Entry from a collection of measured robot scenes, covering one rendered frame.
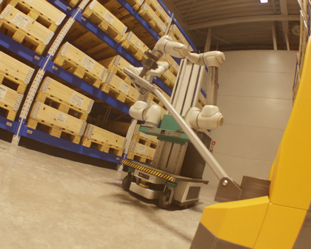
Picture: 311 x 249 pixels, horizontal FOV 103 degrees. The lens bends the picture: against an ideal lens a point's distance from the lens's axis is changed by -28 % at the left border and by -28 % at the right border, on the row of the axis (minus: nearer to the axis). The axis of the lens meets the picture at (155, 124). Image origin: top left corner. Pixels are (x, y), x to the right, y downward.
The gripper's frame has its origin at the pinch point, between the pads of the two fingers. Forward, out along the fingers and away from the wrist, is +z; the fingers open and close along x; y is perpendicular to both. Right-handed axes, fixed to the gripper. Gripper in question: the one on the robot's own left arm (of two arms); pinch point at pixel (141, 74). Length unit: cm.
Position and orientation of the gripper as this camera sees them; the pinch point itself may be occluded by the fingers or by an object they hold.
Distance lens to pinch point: 134.3
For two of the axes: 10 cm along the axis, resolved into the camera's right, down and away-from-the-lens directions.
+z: -5.5, 8.3, 0.6
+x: -6.1, -4.5, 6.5
